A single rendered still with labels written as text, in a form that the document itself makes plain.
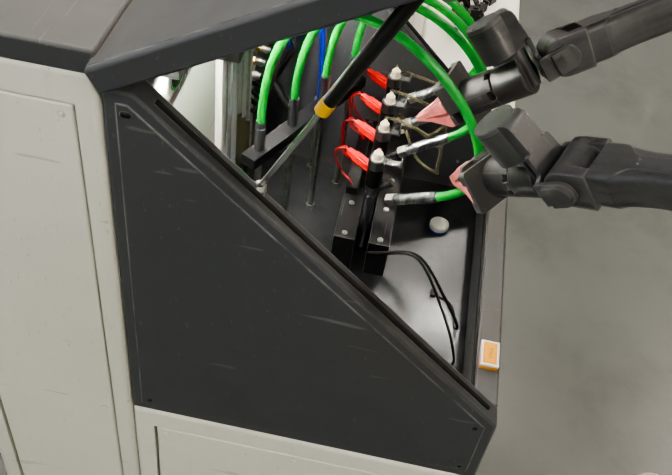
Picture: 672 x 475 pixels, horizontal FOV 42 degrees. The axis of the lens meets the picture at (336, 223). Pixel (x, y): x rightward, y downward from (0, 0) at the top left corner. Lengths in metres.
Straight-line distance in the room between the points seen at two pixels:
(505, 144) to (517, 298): 1.78
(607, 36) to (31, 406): 1.12
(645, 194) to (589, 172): 0.07
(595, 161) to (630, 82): 2.91
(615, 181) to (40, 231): 0.75
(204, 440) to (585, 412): 1.39
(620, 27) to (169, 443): 1.00
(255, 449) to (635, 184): 0.82
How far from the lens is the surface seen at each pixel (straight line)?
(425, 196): 1.32
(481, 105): 1.30
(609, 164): 1.04
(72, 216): 1.20
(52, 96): 1.07
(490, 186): 1.19
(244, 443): 1.53
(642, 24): 1.31
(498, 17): 1.25
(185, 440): 1.57
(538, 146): 1.09
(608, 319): 2.90
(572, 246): 3.08
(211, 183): 1.07
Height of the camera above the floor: 2.07
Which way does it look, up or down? 45 degrees down
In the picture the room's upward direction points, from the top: 9 degrees clockwise
